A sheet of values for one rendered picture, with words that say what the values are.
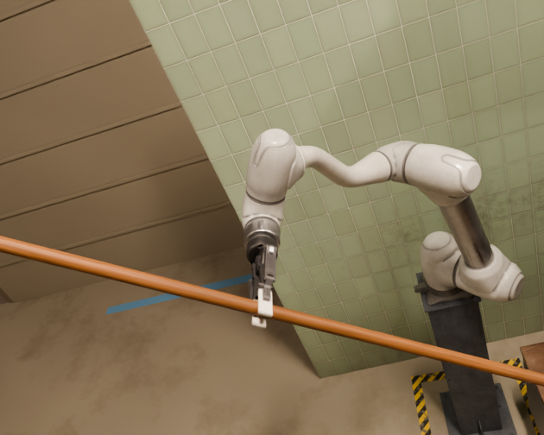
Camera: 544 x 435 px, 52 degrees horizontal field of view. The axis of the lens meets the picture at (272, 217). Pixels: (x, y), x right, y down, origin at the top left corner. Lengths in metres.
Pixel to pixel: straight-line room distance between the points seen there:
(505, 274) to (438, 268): 0.25
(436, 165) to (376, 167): 0.17
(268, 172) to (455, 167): 0.59
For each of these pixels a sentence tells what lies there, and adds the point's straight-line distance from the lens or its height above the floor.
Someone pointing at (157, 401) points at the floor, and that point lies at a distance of 3.94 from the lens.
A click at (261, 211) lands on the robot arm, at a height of 2.01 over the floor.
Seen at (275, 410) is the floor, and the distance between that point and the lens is 3.50.
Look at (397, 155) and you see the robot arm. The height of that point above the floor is 1.81.
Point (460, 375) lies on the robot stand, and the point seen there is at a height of 0.51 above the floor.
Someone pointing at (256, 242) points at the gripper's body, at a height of 1.99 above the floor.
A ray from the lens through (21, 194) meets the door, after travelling 4.78.
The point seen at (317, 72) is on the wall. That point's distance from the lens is 2.23.
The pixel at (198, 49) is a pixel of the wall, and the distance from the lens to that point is 2.21.
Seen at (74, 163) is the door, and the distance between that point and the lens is 4.42.
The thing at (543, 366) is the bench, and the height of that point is 0.58.
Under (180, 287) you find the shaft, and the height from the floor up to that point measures 2.08.
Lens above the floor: 2.78
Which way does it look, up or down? 36 degrees down
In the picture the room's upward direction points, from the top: 25 degrees counter-clockwise
